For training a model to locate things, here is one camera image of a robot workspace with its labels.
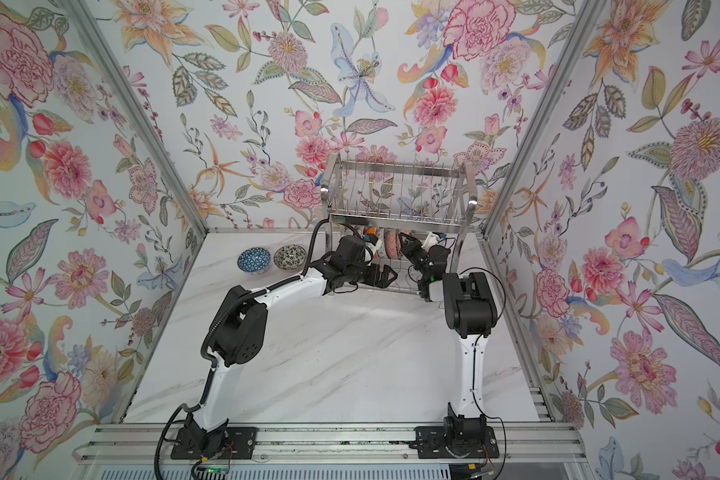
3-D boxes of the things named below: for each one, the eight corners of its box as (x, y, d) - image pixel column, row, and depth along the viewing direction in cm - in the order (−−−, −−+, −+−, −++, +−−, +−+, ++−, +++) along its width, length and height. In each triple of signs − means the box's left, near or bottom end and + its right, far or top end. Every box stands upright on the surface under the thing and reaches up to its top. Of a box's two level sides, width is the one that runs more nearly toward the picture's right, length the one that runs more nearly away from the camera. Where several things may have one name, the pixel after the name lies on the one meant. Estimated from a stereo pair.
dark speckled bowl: (273, 269, 110) (271, 263, 107) (278, 250, 116) (276, 244, 113) (304, 269, 110) (303, 263, 107) (307, 250, 116) (306, 244, 113)
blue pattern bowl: (237, 267, 112) (233, 259, 108) (257, 251, 117) (254, 242, 114) (257, 280, 108) (253, 272, 105) (276, 263, 114) (274, 254, 110)
